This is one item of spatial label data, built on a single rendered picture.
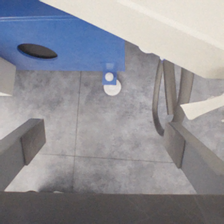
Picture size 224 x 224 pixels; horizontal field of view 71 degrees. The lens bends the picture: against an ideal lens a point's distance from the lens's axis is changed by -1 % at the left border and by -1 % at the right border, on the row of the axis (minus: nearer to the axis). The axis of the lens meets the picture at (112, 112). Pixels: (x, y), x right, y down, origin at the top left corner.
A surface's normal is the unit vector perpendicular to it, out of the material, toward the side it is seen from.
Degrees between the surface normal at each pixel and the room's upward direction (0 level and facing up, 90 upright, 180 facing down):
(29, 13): 0
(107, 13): 90
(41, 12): 0
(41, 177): 0
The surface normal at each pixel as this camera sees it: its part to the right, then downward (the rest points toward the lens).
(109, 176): -0.08, -0.11
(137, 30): -0.49, 0.87
